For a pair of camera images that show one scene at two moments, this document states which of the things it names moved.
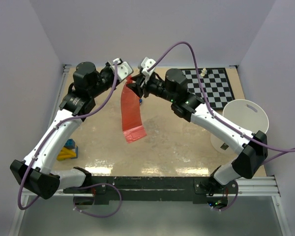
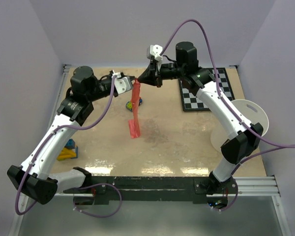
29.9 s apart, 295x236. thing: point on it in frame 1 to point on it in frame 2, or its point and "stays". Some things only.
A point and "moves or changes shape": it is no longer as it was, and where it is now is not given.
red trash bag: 132,122 moves or changes shape
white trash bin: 246,113 stays
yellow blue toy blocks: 70,151 stays
